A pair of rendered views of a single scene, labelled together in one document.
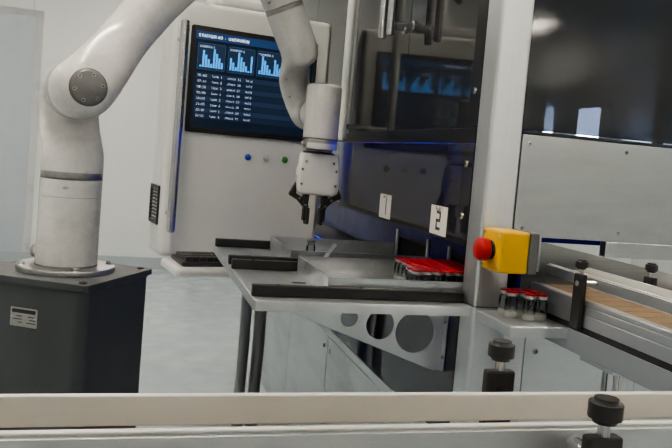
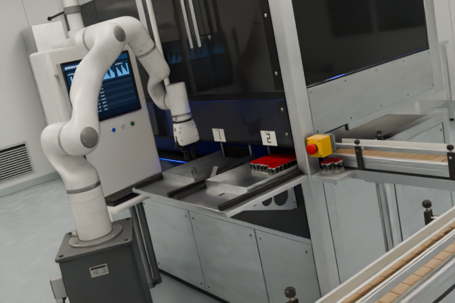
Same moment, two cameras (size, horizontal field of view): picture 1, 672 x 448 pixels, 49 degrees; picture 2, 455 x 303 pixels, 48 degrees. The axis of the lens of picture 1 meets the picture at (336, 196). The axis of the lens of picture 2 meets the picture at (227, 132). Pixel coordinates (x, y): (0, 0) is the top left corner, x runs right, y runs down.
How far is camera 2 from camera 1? 0.81 m
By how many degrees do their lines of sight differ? 22
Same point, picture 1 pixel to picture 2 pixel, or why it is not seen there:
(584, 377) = (354, 185)
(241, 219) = (121, 166)
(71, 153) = (87, 175)
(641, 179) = (353, 90)
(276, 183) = (132, 138)
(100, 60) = (88, 120)
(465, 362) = (311, 200)
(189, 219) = not seen: hidden behind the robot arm
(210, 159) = not seen: hidden behind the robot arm
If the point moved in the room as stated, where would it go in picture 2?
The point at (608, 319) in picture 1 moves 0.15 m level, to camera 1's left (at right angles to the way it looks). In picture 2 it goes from (378, 161) to (343, 174)
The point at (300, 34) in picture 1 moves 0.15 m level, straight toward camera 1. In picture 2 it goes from (161, 63) to (174, 61)
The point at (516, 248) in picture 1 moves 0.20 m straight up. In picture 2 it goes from (326, 144) to (317, 90)
